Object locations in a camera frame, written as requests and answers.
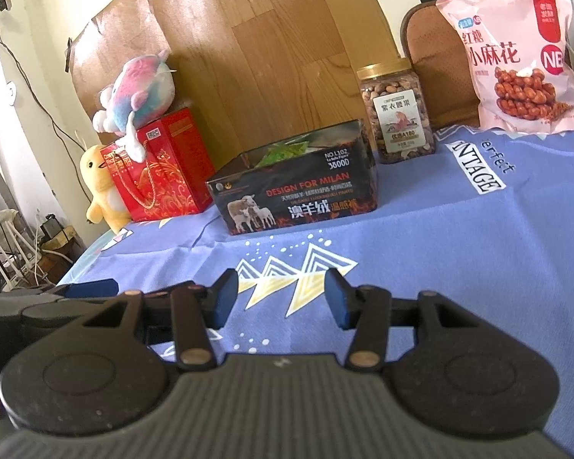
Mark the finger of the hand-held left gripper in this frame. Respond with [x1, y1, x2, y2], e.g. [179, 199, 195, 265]
[52, 278, 119, 299]

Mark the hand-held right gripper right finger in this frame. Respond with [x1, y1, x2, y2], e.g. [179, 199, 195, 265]
[324, 269, 489, 373]

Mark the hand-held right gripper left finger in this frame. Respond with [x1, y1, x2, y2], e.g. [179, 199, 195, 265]
[79, 269, 239, 373]

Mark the black printed box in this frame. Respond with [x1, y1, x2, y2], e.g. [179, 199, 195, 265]
[205, 119, 378, 236]

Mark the green pickled vegetable packet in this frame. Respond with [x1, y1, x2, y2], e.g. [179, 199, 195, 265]
[256, 141, 311, 169]

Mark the wooden stool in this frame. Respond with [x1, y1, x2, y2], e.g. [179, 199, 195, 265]
[41, 236, 87, 288]

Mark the black power adapter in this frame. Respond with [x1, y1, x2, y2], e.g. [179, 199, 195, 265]
[41, 215, 68, 240]

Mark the yellow plush duck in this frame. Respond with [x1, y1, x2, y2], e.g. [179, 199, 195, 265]
[79, 143, 132, 233]

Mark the blue printed tablecloth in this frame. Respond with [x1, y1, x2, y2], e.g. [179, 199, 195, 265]
[52, 124, 574, 455]

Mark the red gift box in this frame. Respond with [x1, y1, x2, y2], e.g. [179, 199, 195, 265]
[99, 107, 216, 223]

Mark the clear nut jar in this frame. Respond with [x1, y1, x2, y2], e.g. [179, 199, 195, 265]
[355, 57, 436, 164]

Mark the pink blue plush dolphin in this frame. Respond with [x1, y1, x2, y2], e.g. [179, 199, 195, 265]
[92, 49, 177, 163]

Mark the brown chair back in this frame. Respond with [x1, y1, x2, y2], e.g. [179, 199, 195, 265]
[401, 2, 484, 130]

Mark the large pink snack bag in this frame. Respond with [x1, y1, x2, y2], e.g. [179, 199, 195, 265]
[435, 0, 574, 135]

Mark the black cable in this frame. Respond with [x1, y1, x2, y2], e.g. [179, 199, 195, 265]
[0, 0, 84, 206]

